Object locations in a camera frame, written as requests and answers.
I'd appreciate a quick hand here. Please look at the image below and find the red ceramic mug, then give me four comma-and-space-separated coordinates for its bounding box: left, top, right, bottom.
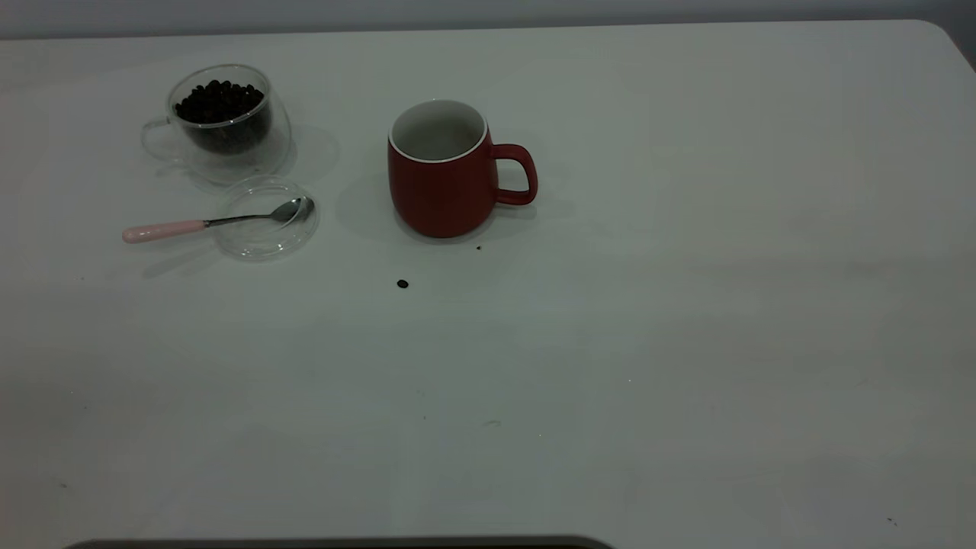
387, 98, 539, 239

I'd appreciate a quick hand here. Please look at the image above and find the pink handled metal spoon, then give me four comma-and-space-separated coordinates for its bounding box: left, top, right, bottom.
122, 197, 315, 245

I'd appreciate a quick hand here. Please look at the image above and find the clear glass saucer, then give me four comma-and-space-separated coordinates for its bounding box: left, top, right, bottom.
212, 175, 319, 262

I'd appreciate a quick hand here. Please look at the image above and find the clear double-wall glass cup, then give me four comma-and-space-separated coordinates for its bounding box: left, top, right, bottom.
140, 64, 294, 185

